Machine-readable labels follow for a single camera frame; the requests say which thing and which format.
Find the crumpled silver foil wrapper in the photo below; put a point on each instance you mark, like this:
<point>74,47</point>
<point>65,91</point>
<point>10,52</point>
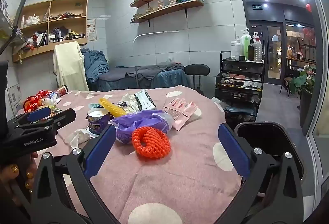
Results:
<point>129,103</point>

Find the orange foam fruit net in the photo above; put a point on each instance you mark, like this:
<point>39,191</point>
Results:
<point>157,148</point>

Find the red snack tube can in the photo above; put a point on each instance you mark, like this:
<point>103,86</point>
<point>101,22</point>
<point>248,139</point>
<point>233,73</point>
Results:
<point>61,90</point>

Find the crumpled white tissue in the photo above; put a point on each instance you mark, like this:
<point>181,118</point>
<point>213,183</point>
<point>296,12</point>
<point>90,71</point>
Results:
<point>78,137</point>

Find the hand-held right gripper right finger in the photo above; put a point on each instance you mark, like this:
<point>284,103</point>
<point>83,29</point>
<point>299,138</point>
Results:
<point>233,152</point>

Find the cluster of toiletry bottles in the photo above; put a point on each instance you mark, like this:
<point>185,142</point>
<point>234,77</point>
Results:
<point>248,49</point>

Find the grey blanket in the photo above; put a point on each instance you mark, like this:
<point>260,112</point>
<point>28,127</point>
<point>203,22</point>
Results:
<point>154,69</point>

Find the person's left hand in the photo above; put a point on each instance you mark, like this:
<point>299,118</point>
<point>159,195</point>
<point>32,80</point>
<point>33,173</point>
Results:
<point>15,177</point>

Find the black trolley cart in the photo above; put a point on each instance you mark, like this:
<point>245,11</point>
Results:
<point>239,92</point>

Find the crumpled teal tissue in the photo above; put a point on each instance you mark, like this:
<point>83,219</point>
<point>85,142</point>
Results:
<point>93,105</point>

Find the cream towel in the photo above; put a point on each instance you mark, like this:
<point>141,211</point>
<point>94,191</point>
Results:
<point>69,67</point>

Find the black round stool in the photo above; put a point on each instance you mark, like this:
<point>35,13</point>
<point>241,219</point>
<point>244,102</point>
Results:
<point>197,69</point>

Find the potted green plant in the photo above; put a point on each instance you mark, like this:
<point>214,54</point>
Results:
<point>305,82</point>

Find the blue bedding pile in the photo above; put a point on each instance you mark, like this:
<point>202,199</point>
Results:
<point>95,64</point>

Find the pink polka dot blanket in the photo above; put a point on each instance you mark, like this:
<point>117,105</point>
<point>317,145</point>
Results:
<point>180,167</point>

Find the white arc lamp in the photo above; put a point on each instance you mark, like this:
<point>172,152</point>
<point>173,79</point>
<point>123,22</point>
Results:
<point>154,33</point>

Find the clear plastic bottle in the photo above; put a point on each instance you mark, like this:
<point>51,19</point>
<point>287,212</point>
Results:
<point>50,100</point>

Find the black trash bin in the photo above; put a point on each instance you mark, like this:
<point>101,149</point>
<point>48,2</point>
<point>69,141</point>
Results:
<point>270,136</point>

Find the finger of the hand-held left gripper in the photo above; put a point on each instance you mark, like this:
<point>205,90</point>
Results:
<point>60,117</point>
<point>38,114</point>

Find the black door frame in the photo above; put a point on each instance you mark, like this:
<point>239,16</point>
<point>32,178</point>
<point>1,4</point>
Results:
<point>237,8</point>

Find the pink sachet packet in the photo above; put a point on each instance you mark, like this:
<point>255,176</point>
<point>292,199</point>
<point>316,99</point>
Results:
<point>181,117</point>
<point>180,103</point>

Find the blue skirted massage bed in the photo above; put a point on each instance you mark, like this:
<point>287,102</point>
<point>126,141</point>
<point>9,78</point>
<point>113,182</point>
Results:
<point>169,81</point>

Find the red hanging ornament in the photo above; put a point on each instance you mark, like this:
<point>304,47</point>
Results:
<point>308,8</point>

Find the red gold packaging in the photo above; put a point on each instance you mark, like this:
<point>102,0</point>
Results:
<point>33,102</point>

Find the wall poster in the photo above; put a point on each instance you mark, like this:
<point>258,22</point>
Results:
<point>91,30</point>

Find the wooden bar stool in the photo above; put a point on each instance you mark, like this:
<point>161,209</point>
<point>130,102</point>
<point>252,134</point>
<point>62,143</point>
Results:
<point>286,82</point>

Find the black stand pole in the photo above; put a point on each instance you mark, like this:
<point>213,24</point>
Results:
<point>19,15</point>

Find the purple plastic bag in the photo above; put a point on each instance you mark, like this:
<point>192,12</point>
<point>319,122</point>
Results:
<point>133,121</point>

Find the yellow plastic bag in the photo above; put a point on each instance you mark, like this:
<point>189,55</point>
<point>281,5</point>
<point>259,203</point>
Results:
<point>111,107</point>

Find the wooden cubby shelf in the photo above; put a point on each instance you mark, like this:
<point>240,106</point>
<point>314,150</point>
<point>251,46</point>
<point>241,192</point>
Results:
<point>86,21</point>

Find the white wall notice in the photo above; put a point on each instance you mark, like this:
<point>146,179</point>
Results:
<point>15,96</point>

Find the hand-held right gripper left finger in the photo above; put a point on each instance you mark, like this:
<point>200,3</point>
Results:
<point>100,152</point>

